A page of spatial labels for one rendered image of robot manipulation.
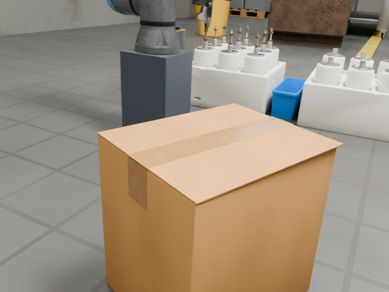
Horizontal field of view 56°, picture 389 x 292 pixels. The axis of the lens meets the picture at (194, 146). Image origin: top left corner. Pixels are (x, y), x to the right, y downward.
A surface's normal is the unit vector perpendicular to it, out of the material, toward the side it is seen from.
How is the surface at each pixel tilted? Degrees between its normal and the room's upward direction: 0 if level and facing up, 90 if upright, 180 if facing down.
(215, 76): 90
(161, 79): 90
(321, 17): 90
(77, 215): 0
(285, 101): 92
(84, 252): 0
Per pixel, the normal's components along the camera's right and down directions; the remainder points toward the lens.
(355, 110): -0.40, 0.35
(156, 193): -0.77, 0.22
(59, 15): 0.88, 0.23
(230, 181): 0.05, -0.91
